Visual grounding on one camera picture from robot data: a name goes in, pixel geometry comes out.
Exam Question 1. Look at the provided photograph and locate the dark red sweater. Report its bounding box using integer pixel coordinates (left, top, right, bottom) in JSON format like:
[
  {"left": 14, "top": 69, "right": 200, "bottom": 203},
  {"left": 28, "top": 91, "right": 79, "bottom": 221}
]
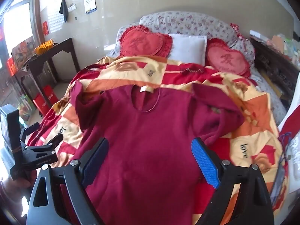
[{"left": 71, "top": 82, "right": 244, "bottom": 224}]

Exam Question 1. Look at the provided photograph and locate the person's left hand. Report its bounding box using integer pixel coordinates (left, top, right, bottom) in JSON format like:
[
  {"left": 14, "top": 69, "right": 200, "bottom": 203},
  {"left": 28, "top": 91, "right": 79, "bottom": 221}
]
[{"left": 1, "top": 170, "right": 37, "bottom": 205}]

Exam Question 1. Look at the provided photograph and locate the white red embroidered garment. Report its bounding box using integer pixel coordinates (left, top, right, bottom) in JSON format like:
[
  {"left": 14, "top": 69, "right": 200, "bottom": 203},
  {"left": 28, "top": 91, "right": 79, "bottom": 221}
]
[{"left": 278, "top": 79, "right": 299, "bottom": 193}]

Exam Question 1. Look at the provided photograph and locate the red orange cream blanket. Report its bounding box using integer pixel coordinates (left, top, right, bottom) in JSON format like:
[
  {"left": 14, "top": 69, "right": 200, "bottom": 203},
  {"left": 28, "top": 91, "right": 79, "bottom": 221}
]
[{"left": 28, "top": 56, "right": 282, "bottom": 224}]

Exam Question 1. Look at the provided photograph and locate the red gift bag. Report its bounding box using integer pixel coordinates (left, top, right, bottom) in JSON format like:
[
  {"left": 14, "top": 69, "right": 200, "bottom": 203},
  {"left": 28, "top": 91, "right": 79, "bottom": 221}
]
[
  {"left": 33, "top": 94, "right": 50, "bottom": 116},
  {"left": 43, "top": 85, "right": 59, "bottom": 105}
]

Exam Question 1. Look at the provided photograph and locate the dark wooden side table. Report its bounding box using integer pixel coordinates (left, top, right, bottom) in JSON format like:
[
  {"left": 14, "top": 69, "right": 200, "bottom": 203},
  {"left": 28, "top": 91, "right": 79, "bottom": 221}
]
[{"left": 25, "top": 38, "right": 81, "bottom": 108}]

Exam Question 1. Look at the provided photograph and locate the yellow plastic basket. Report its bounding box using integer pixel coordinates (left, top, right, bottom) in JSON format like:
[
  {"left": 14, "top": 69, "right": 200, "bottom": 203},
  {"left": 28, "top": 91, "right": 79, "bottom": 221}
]
[{"left": 34, "top": 39, "right": 54, "bottom": 55}]

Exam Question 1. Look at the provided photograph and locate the right red heart pillow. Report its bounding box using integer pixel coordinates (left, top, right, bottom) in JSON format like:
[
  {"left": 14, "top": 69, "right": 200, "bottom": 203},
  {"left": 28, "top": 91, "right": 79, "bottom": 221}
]
[{"left": 205, "top": 38, "right": 251, "bottom": 78}]

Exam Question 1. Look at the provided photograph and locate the red heart pillow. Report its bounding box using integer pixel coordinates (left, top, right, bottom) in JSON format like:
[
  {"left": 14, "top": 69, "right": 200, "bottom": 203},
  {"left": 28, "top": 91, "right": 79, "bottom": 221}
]
[
  {"left": 119, "top": 25, "right": 173, "bottom": 58},
  {"left": 205, "top": 38, "right": 251, "bottom": 78}
]

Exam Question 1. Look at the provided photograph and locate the white pillow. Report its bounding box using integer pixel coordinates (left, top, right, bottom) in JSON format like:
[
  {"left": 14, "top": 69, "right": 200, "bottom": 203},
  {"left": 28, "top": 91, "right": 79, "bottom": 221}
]
[{"left": 168, "top": 34, "right": 207, "bottom": 66}]

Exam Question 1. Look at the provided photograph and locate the dark hanging cloth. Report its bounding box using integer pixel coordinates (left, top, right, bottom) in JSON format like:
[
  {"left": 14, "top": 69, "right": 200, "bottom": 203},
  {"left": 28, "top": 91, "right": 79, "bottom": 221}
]
[{"left": 59, "top": 0, "right": 69, "bottom": 22}]

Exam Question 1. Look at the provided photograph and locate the left red heart pillow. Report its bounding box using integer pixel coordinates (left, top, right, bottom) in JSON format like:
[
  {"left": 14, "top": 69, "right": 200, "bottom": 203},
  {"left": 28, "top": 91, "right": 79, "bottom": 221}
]
[{"left": 119, "top": 25, "right": 173, "bottom": 58}]

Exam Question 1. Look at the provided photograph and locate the floral quilt bedding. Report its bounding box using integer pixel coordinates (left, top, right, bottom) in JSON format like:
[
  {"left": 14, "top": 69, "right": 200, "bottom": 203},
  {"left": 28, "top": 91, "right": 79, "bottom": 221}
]
[{"left": 107, "top": 11, "right": 287, "bottom": 125}]

